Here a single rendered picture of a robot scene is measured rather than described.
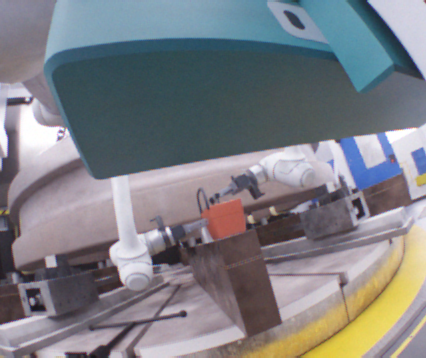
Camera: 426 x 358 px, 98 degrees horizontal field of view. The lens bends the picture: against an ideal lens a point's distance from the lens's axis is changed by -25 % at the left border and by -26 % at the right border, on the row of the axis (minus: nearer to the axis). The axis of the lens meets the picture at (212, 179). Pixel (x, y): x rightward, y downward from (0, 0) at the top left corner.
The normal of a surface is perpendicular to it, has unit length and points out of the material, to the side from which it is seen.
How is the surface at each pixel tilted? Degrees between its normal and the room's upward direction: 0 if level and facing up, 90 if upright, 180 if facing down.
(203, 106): 180
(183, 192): 90
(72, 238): 90
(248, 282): 90
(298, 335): 90
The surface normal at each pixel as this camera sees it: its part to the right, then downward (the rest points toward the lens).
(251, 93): 0.28, 0.93
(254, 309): 0.16, -0.29
